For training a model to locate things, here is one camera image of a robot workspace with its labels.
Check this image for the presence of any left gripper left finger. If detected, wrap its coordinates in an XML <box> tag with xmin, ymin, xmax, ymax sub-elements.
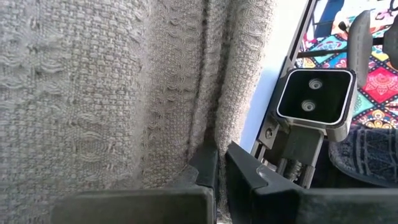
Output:
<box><xmin>51</xmin><ymin>144</ymin><xmax>219</xmax><ymax>224</ymax></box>

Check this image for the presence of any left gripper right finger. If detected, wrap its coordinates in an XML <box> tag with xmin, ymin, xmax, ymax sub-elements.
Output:
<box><xmin>224</xmin><ymin>141</ymin><xmax>398</xmax><ymax>224</ymax></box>

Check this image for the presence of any grey woven towel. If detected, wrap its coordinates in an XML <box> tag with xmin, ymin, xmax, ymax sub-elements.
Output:
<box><xmin>0</xmin><ymin>0</ymin><xmax>277</xmax><ymax>224</ymax></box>

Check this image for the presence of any dark knitted fabric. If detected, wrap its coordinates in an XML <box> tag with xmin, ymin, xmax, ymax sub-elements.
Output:
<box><xmin>328</xmin><ymin>125</ymin><xmax>398</xmax><ymax>188</ymax></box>

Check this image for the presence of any colourful patterned fabric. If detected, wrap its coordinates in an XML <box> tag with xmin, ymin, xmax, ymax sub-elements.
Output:
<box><xmin>295</xmin><ymin>0</ymin><xmax>398</xmax><ymax>130</ymax></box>

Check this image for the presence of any grey padded armrest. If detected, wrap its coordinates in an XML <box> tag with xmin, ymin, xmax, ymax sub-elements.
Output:
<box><xmin>346</xmin><ymin>9</ymin><xmax>374</xmax><ymax>89</ymax></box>

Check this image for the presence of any dark padded armrest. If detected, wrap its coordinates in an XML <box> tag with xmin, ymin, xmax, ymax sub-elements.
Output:
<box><xmin>382</xmin><ymin>23</ymin><xmax>398</xmax><ymax>70</ymax></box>

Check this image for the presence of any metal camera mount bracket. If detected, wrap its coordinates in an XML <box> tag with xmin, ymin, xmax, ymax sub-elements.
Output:
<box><xmin>251</xmin><ymin>110</ymin><xmax>326</xmax><ymax>190</ymax></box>

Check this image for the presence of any silver-edged black camera box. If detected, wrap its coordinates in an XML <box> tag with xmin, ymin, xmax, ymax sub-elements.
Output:
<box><xmin>275</xmin><ymin>67</ymin><xmax>358</xmax><ymax>142</ymax></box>

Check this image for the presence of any blue post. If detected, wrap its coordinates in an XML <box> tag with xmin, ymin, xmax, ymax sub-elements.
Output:
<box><xmin>313</xmin><ymin>0</ymin><xmax>345</xmax><ymax>39</ymax></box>

